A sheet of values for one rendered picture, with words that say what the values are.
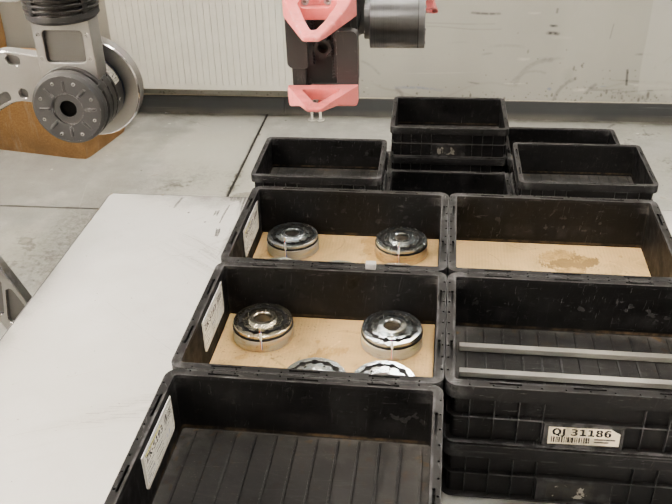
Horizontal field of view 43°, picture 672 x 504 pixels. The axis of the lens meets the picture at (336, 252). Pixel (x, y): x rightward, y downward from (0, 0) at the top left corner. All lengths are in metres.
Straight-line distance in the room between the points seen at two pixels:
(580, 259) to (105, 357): 0.94
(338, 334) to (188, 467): 0.37
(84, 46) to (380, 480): 0.94
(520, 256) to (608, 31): 2.92
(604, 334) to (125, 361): 0.88
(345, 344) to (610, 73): 3.35
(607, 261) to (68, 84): 1.07
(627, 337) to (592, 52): 3.14
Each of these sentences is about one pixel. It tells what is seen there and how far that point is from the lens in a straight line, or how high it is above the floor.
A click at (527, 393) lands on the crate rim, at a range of 1.22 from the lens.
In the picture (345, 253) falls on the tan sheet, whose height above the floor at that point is 0.83.
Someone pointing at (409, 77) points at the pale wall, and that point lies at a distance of 4.53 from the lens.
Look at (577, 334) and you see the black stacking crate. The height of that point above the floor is 0.83.
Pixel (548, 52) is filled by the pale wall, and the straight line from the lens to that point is 4.52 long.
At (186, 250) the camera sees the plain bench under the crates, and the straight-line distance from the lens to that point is 2.01.
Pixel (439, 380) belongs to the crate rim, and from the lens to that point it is 1.22.
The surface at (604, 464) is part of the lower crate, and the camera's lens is 1.32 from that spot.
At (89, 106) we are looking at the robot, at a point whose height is 1.14.
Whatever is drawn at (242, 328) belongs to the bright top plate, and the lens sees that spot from 1.44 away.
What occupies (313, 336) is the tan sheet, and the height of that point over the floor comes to 0.83.
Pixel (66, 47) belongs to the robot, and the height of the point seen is 1.24.
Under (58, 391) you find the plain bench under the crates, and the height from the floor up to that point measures 0.70.
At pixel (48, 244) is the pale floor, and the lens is 3.62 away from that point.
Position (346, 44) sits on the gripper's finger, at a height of 1.46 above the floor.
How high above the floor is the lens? 1.70
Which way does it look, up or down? 31 degrees down
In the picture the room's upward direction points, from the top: 2 degrees counter-clockwise
